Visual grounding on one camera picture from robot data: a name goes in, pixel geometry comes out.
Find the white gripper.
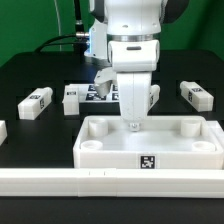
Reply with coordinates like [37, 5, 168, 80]
[94, 40, 160, 131]

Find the white desk top tray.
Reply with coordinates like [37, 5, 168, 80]
[73, 116, 224, 170]

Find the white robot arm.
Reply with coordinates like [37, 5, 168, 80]
[85, 0, 190, 131]

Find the white block left edge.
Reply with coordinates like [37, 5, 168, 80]
[0, 120, 7, 146]

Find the white right side fence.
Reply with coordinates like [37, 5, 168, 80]
[207, 121, 224, 147]

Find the white marker base plate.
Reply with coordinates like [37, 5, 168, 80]
[78, 84, 119, 103]

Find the black cable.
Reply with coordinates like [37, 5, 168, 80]
[34, 31, 90, 54]

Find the white front rail fence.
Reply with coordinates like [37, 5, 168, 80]
[0, 168, 224, 198]

